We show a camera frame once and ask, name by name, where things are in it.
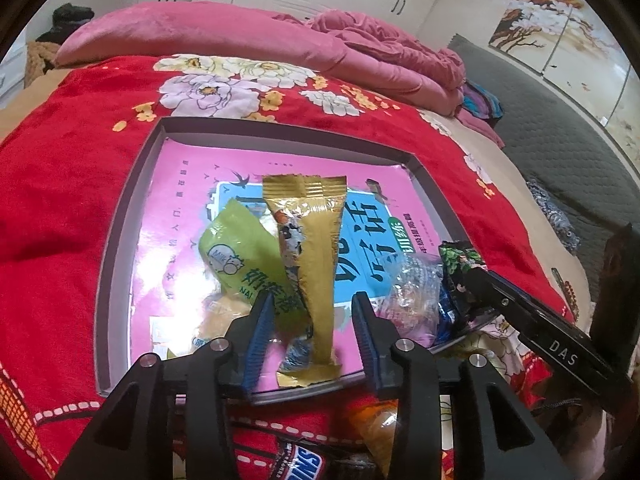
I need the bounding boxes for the black floral snack packet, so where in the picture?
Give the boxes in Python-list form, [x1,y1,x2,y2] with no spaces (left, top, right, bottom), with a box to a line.
[437,240,488,311]

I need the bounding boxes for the flower print sliding door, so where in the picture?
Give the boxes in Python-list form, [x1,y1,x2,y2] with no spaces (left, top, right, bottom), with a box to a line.
[487,0,640,151]

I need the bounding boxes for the gold snack packet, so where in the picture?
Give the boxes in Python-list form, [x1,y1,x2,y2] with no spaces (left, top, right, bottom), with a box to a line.
[262,174,348,391]

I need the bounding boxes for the blue snack packet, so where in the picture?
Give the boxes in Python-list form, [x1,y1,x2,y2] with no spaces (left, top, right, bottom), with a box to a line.
[437,290,472,337]

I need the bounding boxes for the brown chocolate bar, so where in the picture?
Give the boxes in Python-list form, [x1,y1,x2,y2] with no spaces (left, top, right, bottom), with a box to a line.
[272,440,342,480]

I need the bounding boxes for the red floral blanket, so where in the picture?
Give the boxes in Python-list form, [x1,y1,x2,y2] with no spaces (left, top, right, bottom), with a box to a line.
[0,52,576,480]

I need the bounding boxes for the grey shallow tray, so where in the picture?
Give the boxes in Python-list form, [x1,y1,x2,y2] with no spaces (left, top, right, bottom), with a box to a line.
[95,116,502,408]

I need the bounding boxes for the clear crinkly snack packet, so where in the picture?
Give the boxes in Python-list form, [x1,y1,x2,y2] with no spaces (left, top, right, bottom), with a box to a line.
[377,255,443,346]

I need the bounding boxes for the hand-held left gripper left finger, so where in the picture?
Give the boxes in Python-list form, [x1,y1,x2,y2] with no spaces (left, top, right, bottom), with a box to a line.
[55,290,277,480]

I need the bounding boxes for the grey quilted mat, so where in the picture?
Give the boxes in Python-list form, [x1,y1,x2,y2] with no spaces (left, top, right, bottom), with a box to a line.
[447,35,640,291]

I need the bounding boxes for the brown knitted cloth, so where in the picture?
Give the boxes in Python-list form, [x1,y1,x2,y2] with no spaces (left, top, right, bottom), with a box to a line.
[25,40,63,79]

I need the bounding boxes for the black clothing pile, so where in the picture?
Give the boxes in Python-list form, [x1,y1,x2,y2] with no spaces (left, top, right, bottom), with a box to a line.
[37,4,96,43]

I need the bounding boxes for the white drawer cabinet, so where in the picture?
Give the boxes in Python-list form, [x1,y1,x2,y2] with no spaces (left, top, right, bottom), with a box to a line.
[0,35,28,107]

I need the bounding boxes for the grey patterned cloth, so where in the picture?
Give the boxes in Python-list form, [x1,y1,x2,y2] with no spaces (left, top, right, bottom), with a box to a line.
[525,177,583,256]

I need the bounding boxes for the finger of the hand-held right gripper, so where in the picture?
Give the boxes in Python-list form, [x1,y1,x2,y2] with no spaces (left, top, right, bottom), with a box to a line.
[467,266,628,403]

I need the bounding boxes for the light green snack pouch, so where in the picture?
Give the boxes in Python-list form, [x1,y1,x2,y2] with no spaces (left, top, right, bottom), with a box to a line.
[198,199,308,333]

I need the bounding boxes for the pink plush pillow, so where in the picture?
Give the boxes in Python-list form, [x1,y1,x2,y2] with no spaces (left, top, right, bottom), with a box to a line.
[54,1,321,68]

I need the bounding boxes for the pink book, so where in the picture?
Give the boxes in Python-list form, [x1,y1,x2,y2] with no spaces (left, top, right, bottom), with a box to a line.
[131,137,451,387]

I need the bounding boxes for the crumpled pink quilt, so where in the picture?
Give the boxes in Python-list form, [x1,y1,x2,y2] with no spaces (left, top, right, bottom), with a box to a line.
[272,9,506,148]

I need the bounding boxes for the colourful striped cloth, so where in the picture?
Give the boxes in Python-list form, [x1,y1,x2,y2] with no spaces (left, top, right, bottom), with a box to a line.
[460,82,506,122]

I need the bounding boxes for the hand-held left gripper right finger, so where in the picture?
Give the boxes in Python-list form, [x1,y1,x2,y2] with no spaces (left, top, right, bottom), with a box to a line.
[350,291,576,480]

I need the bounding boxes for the person's right hand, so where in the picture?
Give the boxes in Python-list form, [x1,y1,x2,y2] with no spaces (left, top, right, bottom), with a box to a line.
[545,395,621,466]

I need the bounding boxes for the orange snack packet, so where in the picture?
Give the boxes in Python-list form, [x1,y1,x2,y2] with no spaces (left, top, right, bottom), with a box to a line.
[347,402,402,480]

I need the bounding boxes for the clear cake snack packet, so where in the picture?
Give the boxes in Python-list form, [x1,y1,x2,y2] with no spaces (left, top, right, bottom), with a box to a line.
[150,292,257,362]

